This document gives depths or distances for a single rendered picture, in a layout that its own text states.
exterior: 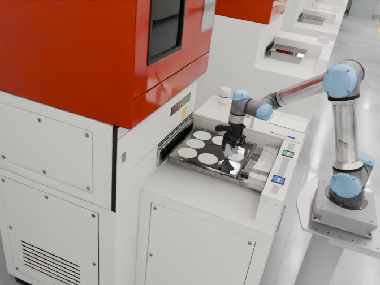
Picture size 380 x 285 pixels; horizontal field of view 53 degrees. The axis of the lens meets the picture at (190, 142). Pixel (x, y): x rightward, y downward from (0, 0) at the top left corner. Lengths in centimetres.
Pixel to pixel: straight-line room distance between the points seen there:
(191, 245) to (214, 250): 11
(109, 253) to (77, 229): 18
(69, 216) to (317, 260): 120
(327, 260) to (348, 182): 54
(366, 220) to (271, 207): 41
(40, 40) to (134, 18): 40
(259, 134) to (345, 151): 64
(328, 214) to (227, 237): 45
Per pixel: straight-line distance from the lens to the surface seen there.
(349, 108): 155
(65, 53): 143
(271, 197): 161
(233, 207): 173
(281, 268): 270
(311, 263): 207
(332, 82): 150
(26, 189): 190
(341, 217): 177
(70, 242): 192
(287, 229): 301
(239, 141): 183
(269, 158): 204
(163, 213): 178
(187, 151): 191
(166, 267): 200
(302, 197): 192
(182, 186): 180
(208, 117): 215
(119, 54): 130
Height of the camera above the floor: 188
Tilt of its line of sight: 29 degrees down
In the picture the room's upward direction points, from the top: 7 degrees clockwise
